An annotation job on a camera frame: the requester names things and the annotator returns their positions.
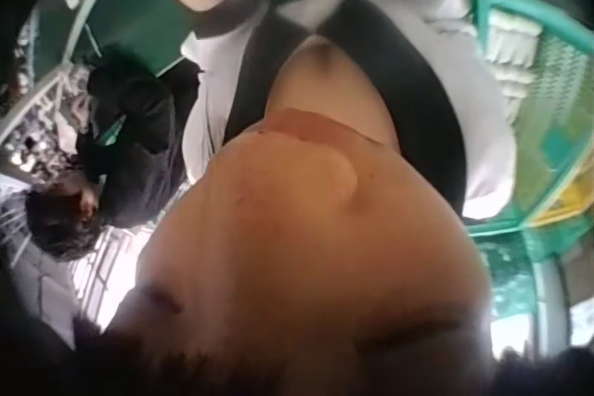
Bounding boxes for green plastic mesh crate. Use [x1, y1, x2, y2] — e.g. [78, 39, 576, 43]
[457, 0, 594, 323]

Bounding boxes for green board with white frame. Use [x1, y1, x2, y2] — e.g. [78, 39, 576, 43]
[64, 0, 199, 78]

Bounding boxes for white metal rack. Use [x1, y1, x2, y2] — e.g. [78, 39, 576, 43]
[0, 10, 97, 170]

